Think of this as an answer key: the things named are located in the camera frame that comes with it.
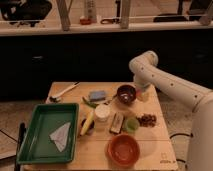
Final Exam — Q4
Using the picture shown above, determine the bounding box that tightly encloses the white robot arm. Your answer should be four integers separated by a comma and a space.
129, 51, 213, 171

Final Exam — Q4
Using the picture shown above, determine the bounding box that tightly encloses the purple bowl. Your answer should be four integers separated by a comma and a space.
117, 85, 136, 105

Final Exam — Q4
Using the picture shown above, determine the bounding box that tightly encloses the orange bowl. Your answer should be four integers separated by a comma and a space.
106, 134, 140, 168

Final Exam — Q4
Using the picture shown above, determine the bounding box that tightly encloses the brown grapes bunch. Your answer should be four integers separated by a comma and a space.
138, 114, 157, 127

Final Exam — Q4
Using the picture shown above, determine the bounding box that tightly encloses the brown rectangular box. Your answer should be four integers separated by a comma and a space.
110, 113, 124, 134

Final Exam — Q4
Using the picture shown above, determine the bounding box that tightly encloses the white round container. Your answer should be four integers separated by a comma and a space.
95, 104, 110, 121

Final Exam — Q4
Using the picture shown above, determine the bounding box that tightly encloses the blue sponge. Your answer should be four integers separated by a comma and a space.
89, 90, 106, 101

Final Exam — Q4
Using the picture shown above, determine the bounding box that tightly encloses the green bean pod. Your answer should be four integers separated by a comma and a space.
82, 97, 99, 108

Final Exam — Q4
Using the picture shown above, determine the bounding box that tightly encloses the yellow banana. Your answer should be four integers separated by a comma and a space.
80, 112, 94, 136

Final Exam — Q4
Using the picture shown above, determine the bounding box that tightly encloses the white folded cloth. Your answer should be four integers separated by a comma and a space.
49, 122, 71, 152

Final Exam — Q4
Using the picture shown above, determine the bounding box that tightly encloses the red object on shelf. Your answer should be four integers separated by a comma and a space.
79, 16, 92, 25

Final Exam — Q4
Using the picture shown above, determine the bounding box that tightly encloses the green plastic tray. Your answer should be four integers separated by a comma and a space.
17, 103, 79, 164

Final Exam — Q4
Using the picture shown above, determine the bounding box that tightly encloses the black pole beside table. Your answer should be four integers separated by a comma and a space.
14, 122, 26, 171

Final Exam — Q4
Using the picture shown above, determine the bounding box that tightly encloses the black office chair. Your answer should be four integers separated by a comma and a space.
0, 0, 52, 27

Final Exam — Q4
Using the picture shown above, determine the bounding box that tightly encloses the black floor cable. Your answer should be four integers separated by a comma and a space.
169, 132, 194, 164

